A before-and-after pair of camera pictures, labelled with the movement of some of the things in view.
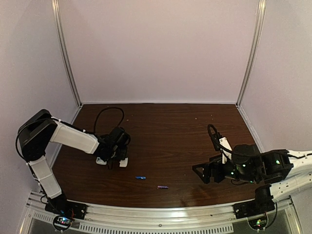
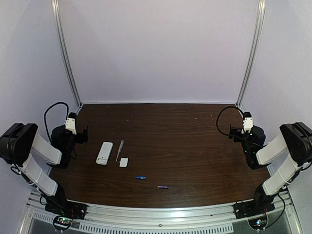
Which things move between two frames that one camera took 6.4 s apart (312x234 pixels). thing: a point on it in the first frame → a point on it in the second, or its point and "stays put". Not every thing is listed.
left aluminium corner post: [55, 9] stays put
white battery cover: [226, 149] → [247, 123]
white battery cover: [124, 163] stays put
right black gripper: [214, 171] → [236, 134]
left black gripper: [114, 155] → [81, 136]
